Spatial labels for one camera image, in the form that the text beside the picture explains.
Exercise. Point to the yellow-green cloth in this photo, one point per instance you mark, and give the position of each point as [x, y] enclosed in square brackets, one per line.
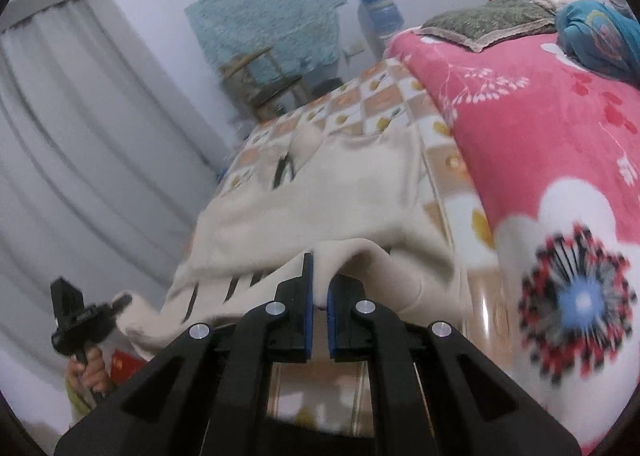
[80, 403]

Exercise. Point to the white water dispenser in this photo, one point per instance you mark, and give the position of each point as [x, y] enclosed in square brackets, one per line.
[375, 43]

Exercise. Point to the checkered fruit print table cover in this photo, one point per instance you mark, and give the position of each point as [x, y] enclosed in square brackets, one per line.
[440, 155]

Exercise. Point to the person's left hand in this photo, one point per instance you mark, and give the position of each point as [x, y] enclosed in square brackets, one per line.
[95, 373]

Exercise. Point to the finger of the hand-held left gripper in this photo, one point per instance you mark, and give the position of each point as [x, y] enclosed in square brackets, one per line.
[121, 302]

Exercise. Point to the blue printed blanket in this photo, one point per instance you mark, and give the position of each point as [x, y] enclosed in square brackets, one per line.
[595, 35]

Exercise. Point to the white curtain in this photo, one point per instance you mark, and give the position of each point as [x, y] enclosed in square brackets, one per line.
[75, 135]

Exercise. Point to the blue water bottle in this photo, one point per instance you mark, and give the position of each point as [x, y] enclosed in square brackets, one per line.
[380, 8]

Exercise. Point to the pink floral blanket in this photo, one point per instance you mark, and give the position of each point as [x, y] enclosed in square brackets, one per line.
[525, 135]

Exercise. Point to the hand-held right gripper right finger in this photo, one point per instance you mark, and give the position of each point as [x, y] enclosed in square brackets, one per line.
[330, 321]

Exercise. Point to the green patterned pillow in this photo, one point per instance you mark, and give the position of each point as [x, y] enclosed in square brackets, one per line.
[490, 20]

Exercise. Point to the teal patterned hanging cloth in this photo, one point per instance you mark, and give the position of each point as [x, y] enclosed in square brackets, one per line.
[270, 0]

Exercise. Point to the cream zip jacket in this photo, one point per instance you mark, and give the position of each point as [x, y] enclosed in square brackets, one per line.
[325, 196]

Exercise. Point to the wall socket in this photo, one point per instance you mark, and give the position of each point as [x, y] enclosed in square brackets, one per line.
[354, 50]

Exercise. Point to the wooden chair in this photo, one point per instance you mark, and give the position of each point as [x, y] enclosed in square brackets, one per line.
[265, 80]

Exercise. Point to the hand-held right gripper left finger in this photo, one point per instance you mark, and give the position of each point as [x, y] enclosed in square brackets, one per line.
[309, 306]

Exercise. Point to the red packet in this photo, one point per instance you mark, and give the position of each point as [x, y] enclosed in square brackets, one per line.
[127, 367]

